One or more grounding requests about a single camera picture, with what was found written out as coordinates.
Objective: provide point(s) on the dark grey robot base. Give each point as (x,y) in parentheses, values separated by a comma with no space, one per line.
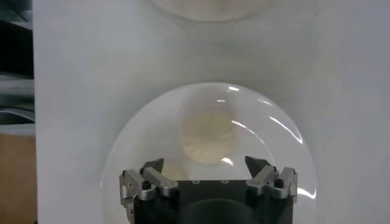
(15,45)

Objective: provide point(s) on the round white plate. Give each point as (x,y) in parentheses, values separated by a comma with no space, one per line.
(274,146)

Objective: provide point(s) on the cream electric pot base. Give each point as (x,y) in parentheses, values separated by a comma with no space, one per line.
(207,9)

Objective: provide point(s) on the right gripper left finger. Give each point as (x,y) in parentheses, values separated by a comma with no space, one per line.
(158,181)

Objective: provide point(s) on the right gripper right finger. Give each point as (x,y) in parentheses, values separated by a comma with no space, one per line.
(263,178)

